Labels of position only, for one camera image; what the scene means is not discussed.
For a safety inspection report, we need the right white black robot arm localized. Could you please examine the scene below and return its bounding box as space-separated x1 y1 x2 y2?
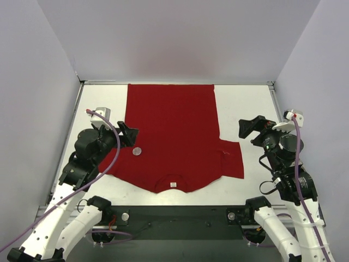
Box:
238 111 334 261

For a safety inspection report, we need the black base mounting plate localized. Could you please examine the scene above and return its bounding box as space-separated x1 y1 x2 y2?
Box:
79 205 276 241

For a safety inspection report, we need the red t-shirt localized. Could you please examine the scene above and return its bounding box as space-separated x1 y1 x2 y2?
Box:
99 84 244 193

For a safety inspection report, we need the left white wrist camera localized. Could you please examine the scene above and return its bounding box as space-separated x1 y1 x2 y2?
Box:
86 107 111 130

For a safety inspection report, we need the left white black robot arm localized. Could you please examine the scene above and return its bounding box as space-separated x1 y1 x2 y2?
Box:
7 121 139 261

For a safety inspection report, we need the aluminium frame rail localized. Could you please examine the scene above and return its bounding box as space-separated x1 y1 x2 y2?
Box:
35 206 326 227

